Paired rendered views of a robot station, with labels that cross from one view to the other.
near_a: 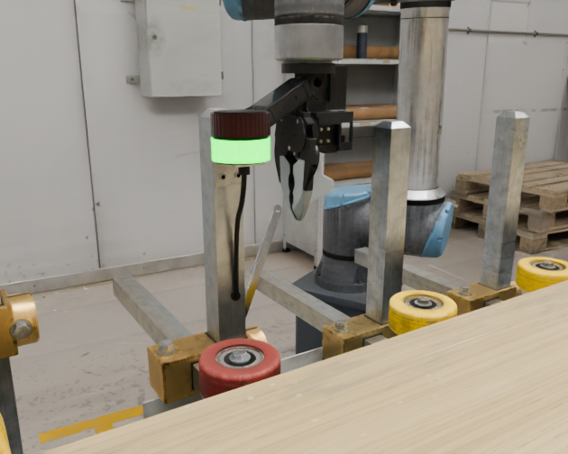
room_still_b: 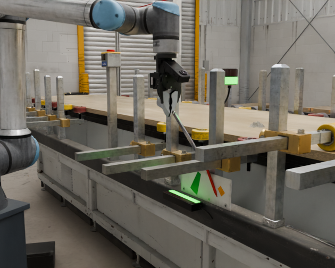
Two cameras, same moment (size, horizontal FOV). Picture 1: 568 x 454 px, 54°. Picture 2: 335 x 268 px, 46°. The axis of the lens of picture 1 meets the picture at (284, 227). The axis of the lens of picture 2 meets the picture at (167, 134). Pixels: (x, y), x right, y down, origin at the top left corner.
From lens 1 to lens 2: 1.55 m
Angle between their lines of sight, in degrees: 90
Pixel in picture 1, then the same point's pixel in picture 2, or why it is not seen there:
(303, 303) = (152, 159)
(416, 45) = (21, 44)
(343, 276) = (0, 198)
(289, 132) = (171, 81)
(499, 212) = (142, 111)
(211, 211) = (222, 103)
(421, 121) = (24, 88)
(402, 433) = not seen: hidden behind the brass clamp
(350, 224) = not seen: outside the picture
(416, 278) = (119, 150)
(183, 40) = not seen: outside the picture
